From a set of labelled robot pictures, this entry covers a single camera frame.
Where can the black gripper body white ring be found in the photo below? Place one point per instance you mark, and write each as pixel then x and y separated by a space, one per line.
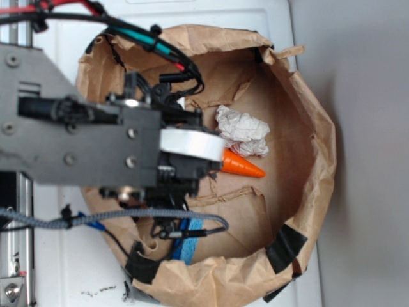
pixel 188 150

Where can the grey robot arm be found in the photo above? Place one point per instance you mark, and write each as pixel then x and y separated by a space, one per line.
pixel 139 144

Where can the orange toy carrot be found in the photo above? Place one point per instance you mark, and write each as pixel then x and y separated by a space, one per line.
pixel 234 164

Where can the crumpled white paper ball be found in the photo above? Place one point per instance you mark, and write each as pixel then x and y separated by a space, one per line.
pixel 244 134

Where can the brown paper bag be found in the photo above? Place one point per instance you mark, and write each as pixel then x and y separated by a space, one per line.
pixel 274 222

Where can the blue sponge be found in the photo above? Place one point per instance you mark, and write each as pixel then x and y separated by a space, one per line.
pixel 186 249

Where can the white plastic tray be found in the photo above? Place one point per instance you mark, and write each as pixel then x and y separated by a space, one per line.
pixel 76 267

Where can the aluminium frame rail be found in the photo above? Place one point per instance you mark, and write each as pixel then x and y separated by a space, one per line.
pixel 17 265

